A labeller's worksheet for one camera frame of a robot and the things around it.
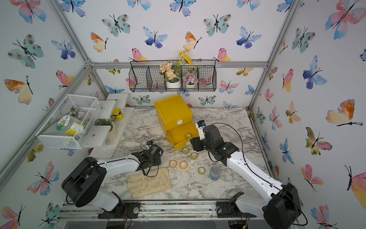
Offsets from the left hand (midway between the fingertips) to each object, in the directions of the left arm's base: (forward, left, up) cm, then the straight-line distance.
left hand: (159, 158), depth 92 cm
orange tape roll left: (-5, -9, 0) cm, 10 cm away
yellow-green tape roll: (+1, -23, 0) cm, 23 cm away
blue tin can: (-13, -33, +7) cm, 36 cm away
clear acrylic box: (+17, +38, +29) cm, 51 cm away
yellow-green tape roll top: (+5, -17, 0) cm, 18 cm away
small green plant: (+21, +34, +12) cm, 42 cm away
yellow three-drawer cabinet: (+15, -12, +20) cm, 28 cm away
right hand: (+2, -23, +20) cm, 31 cm away
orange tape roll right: (-5, -16, 0) cm, 16 cm away
